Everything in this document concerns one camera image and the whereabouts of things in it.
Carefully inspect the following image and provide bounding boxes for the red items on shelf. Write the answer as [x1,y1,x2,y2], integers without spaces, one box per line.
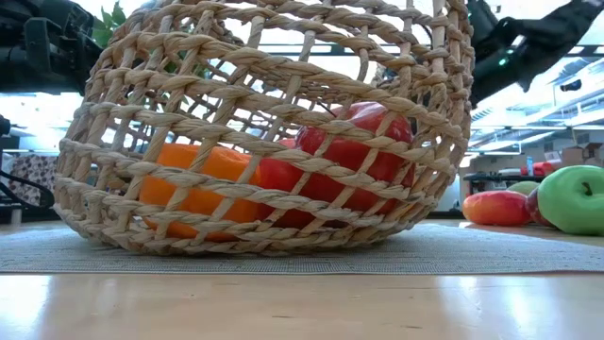
[520,161,557,178]

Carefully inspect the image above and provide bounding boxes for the storage shelf with bins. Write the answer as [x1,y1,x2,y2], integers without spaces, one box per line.
[461,172,548,186]

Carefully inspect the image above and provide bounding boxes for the green leafy plant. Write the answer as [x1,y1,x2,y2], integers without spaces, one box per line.
[91,0,213,81]

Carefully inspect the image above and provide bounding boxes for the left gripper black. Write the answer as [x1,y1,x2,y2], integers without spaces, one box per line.
[0,0,103,95]

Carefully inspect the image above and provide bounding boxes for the grey woven placemat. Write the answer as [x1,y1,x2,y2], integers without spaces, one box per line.
[0,221,604,276]

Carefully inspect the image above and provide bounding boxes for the cardboard boxes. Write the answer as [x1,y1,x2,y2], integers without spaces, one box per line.
[560,143,604,167]

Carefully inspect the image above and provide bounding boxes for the woven straw basket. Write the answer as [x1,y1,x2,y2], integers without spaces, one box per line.
[52,0,476,258]

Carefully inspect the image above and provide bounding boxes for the black curved cable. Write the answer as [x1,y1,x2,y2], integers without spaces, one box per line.
[0,168,56,210]

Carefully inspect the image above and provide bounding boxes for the dark red plum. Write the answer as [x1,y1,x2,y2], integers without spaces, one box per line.
[526,187,553,228]

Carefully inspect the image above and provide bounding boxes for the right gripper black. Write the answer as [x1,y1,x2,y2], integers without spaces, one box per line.
[469,69,495,108]

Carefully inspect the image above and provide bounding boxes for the green apple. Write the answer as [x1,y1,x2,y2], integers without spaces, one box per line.
[536,164,604,237]

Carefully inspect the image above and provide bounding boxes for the patterned fabric item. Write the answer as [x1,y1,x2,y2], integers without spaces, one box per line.
[8,154,57,207]

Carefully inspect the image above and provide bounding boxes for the orange bell pepper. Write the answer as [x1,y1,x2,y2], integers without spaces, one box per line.
[139,143,263,242]

